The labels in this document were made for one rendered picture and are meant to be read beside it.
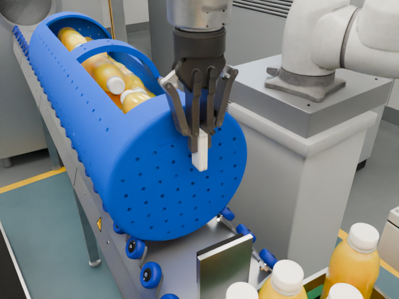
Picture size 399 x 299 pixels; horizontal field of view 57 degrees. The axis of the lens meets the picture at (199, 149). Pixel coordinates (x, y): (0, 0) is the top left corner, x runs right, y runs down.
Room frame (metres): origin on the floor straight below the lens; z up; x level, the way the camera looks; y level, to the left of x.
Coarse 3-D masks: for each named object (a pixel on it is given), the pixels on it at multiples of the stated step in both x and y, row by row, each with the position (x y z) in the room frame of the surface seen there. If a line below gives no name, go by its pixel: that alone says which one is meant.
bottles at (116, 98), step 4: (108, 56) 1.25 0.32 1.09; (112, 60) 1.21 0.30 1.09; (108, 92) 0.92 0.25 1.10; (148, 92) 0.94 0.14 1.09; (112, 96) 0.89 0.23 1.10; (116, 96) 0.89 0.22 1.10; (152, 96) 0.92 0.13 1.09; (112, 100) 0.87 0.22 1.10; (116, 100) 0.87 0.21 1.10; (120, 100) 0.88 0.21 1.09; (116, 104) 0.86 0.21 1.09; (120, 104) 0.86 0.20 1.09; (120, 108) 0.85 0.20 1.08
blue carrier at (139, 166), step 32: (96, 32) 1.33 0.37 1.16; (32, 64) 1.16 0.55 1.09; (64, 64) 0.86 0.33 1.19; (128, 64) 1.17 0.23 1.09; (64, 96) 0.76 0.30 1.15; (96, 96) 0.65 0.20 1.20; (160, 96) 0.58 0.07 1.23; (64, 128) 0.77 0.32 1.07; (96, 128) 0.57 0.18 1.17; (128, 128) 0.51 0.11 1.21; (160, 128) 0.51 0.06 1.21; (224, 128) 0.57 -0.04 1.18; (96, 160) 0.52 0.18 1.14; (128, 160) 0.48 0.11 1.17; (160, 160) 0.51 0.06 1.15; (224, 160) 0.57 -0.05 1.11; (128, 192) 0.48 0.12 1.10; (160, 192) 0.51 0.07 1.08; (192, 192) 0.54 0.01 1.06; (224, 192) 0.57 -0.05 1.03; (128, 224) 0.48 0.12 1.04; (160, 224) 0.51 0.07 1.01; (192, 224) 0.54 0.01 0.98
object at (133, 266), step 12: (24, 60) 1.76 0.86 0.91; (36, 84) 1.44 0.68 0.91; (48, 108) 1.21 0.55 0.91; (60, 120) 1.08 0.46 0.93; (60, 132) 1.03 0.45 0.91; (72, 156) 0.88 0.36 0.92; (84, 168) 0.80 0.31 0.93; (84, 180) 0.77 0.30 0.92; (96, 204) 0.67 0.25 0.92; (108, 216) 0.62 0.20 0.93; (108, 228) 0.59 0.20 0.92; (120, 240) 0.54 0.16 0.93; (120, 252) 0.52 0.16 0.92; (144, 252) 0.49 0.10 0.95; (132, 264) 0.48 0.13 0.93; (132, 276) 0.46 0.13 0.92; (144, 288) 0.43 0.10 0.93; (156, 288) 0.41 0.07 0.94
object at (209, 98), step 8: (208, 72) 0.51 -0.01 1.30; (216, 72) 0.52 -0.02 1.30; (208, 80) 0.51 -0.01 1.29; (208, 88) 0.51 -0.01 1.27; (208, 96) 0.52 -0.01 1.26; (200, 104) 0.54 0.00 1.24; (208, 104) 0.52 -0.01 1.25; (200, 112) 0.54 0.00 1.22; (208, 112) 0.52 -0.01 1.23; (200, 120) 0.54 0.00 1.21; (208, 120) 0.52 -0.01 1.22; (208, 128) 0.52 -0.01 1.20
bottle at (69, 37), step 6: (60, 30) 1.25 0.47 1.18; (66, 30) 1.22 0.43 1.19; (72, 30) 1.22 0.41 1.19; (60, 36) 1.22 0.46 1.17; (66, 36) 1.17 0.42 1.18; (72, 36) 1.15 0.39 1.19; (78, 36) 1.15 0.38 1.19; (66, 42) 1.14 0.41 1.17; (72, 42) 1.13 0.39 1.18; (78, 42) 1.13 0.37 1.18; (84, 42) 1.14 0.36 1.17; (66, 48) 1.14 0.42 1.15; (72, 48) 1.12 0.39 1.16
